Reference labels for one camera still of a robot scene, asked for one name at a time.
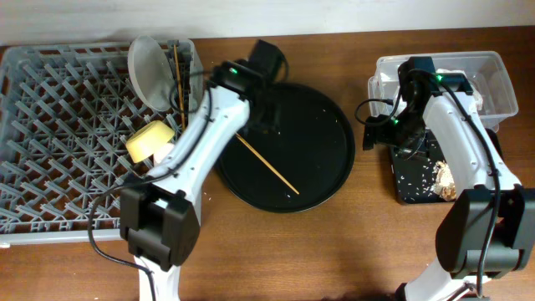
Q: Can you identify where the clear plastic bin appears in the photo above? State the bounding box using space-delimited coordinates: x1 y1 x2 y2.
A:
368 51 518 131

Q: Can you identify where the grey dishwasher rack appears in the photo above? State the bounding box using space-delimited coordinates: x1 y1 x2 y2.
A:
1 42 182 247

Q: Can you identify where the yellow bowl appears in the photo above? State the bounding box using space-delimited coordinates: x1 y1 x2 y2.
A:
125 120 175 163

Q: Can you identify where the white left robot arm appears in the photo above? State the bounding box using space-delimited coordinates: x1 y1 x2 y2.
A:
120 39 288 300

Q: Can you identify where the pale green plate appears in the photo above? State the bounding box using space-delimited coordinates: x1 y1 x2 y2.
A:
127 36 174 111

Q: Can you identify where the round black tray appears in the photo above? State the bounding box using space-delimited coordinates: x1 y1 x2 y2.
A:
217 83 355 213

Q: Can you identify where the food scraps pile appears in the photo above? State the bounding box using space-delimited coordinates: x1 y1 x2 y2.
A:
431 161 456 202

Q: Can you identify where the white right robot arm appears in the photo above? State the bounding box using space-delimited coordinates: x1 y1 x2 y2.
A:
362 54 534 300

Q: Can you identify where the wooden chopstick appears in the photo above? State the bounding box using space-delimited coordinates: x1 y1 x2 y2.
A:
173 44 186 132
235 133 300 195

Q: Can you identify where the pink cup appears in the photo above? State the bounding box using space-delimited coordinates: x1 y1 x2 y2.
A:
153 143 175 166

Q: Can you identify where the black rectangular tray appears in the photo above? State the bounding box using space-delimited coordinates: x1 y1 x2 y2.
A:
387 128 509 206

